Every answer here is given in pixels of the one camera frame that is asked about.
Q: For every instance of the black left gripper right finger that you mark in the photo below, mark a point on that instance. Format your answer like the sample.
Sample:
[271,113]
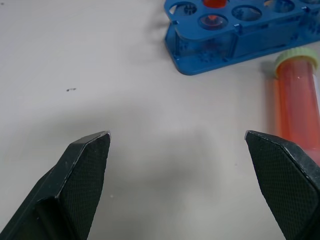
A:
[287,180]

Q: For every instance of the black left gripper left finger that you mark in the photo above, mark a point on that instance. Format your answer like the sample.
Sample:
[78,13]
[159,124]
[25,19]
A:
[75,180]

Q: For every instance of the orange tube with yellow cap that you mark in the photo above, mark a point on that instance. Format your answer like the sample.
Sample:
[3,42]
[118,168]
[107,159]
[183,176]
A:
[297,100]

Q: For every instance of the blue plastic test tube rack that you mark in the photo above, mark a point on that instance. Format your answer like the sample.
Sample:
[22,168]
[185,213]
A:
[250,32]

